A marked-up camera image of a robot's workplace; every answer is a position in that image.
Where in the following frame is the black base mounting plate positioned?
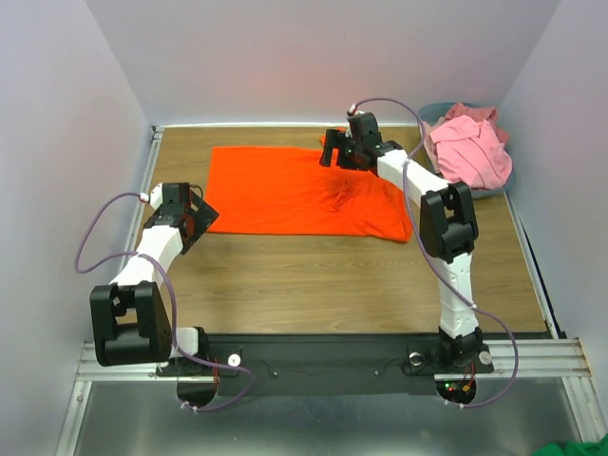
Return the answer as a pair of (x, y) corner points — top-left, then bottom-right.
(157, 333), (494, 396)

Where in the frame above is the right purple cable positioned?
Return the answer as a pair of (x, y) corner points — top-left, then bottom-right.
(346, 97), (521, 410)

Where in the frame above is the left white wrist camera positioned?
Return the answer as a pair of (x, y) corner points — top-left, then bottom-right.
(138, 183), (163, 210)

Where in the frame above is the aluminium frame rail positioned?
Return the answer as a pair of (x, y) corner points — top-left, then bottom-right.
(76, 339), (591, 382)

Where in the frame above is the dusty pink t shirt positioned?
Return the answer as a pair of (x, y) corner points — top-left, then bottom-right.
(445, 103), (509, 144)

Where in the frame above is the green cloth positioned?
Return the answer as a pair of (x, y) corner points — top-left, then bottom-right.
(532, 439), (607, 456)

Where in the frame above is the purple cable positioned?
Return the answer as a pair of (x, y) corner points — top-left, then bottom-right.
(346, 97), (521, 410)
(74, 191), (256, 413)

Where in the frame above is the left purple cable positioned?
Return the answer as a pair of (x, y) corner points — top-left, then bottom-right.
(74, 191), (256, 413)

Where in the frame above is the right aluminium side rail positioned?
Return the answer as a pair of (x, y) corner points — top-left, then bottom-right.
(504, 193), (566, 339)

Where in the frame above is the orange t shirt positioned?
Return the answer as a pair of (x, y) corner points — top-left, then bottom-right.
(206, 146), (412, 242)

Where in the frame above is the teal laundry basket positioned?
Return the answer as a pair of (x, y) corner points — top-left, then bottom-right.
(418, 102), (516, 200)

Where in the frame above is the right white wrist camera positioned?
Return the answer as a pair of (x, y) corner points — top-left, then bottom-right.
(347, 104), (361, 117)

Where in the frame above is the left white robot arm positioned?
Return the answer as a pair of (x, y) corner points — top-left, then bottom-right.
(89, 182), (219, 374)

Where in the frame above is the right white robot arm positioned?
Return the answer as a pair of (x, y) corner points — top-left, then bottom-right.
(319, 113), (483, 371)

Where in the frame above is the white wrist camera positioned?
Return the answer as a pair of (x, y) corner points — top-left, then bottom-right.
(138, 183), (163, 210)
(347, 104), (361, 117)

